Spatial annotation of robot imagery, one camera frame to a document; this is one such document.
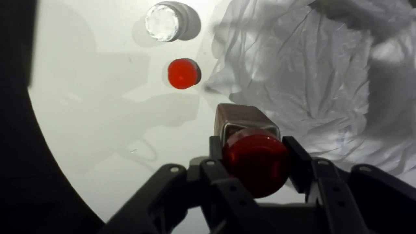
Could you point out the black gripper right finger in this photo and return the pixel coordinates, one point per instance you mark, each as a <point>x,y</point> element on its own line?
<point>326,190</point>

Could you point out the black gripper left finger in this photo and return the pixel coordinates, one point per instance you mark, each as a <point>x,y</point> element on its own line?
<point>228,207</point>

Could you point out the red-capped spice bottle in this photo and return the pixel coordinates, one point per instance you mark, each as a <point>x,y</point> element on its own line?
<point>253,150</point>

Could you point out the small red cap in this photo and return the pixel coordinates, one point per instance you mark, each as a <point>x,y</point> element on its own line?
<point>184,73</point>

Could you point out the small grey-capped white bottle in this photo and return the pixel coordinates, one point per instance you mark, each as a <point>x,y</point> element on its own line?
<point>170,21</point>

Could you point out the clear crumpled plastic bag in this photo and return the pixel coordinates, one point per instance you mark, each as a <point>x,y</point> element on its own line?
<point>339,76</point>

